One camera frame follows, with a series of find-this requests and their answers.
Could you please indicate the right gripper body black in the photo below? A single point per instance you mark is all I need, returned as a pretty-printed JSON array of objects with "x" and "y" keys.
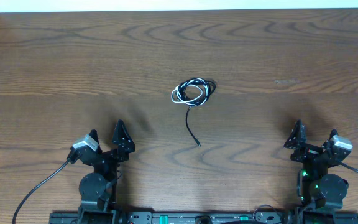
[{"x": 307, "y": 152}]

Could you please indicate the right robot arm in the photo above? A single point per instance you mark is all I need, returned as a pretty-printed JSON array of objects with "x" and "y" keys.
[{"x": 321, "y": 193}]

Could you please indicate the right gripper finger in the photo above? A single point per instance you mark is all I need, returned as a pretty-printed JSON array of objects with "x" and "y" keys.
[
  {"x": 333, "y": 138},
  {"x": 297, "y": 137}
]

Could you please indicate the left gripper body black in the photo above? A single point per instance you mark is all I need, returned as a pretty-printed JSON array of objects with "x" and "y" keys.
[{"x": 113, "y": 161}]

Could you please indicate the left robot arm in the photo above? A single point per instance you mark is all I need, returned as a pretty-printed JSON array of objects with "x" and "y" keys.
[{"x": 98, "y": 188}]

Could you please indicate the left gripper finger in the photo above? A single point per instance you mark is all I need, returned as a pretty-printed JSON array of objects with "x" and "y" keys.
[
  {"x": 122, "y": 139},
  {"x": 94, "y": 141}
]

